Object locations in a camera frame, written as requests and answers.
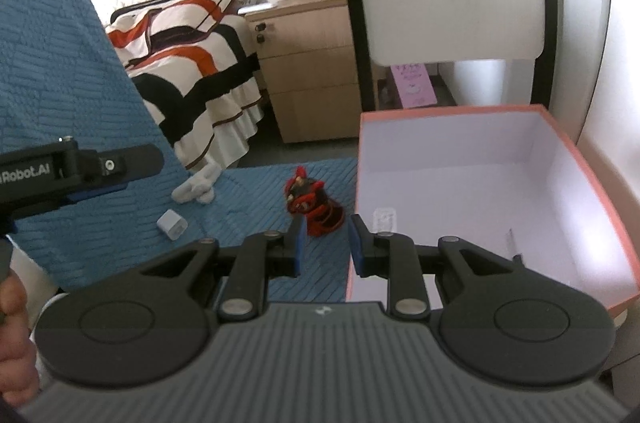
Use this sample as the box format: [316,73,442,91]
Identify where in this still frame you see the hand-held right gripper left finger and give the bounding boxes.
[137,219,308,322]

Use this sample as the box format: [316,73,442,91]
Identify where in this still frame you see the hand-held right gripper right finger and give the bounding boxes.
[348,214,526,319]

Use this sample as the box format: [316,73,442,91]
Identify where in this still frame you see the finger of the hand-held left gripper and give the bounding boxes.
[62,144,165,204]

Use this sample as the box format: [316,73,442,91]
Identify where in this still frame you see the red black toy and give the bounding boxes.
[283,166,346,238]

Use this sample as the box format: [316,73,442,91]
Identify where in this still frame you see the white plush toy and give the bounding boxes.
[171,162,221,205]

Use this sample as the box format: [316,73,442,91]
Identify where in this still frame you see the white charger cube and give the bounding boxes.
[156,211,187,238]

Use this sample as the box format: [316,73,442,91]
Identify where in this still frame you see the pink cardboard box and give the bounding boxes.
[345,104,640,320]

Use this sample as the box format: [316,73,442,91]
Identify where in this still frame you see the person's left hand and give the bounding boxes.
[0,275,40,387]

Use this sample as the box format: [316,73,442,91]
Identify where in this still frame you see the small blister pack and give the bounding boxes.
[372,207,399,234]

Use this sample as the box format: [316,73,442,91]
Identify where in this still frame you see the blue textured blanket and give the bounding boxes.
[0,0,359,304]

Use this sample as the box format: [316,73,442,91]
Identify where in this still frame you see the striped bedspread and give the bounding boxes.
[120,15,266,172]

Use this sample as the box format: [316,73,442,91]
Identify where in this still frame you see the striped pillow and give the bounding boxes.
[109,0,244,51]

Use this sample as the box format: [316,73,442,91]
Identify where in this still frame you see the wooden nightstand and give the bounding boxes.
[238,0,367,145]

